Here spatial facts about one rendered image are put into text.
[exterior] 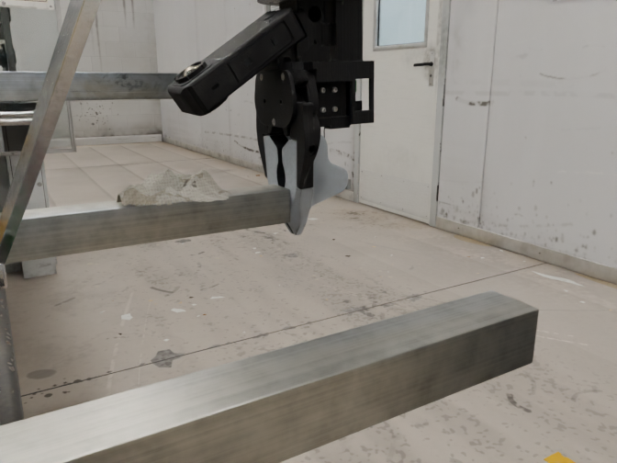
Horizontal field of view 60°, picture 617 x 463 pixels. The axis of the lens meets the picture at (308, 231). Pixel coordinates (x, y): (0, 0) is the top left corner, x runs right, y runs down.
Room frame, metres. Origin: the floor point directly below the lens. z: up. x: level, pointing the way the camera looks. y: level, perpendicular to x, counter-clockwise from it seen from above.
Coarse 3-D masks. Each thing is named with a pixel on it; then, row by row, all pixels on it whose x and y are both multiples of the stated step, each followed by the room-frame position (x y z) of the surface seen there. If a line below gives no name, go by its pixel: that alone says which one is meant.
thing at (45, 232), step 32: (256, 192) 0.44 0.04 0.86; (288, 192) 0.46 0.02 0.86; (32, 224) 0.35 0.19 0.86; (64, 224) 0.36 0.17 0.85; (96, 224) 0.38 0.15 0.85; (128, 224) 0.39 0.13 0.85; (160, 224) 0.40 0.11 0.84; (192, 224) 0.41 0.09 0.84; (224, 224) 0.43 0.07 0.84; (256, 224) 0.44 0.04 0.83; (32, 256) 0.35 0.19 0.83
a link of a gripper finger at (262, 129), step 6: (258, 120) 0.50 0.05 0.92; (258, 126) 0.50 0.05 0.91; (264, 126) 0.49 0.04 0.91; (258, 132) 0.51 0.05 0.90; (264, 132) 0.49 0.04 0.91; (282, 132) 0.49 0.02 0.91; (258, 138) 0.51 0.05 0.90; (258, 144) 0.51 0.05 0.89; (264, 156) 0.50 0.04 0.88; (264, 162) 0.50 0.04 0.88; (264, 168) 0.50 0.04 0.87; (264, 174) 0.50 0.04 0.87
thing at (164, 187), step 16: (160, 176) 0.42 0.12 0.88; (176, 176) 0.42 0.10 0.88; (192, 176) 0.42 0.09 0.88; (208, 176) 0.42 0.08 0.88; (128, 192) 0.39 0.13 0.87; (144, 192) 0.40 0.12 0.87; (160, 192) 0.39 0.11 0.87; (176, 192) 0.40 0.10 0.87; (192, 192) 0.40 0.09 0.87; (208, 192) 0.41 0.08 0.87; (224, 192) 0.42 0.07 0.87
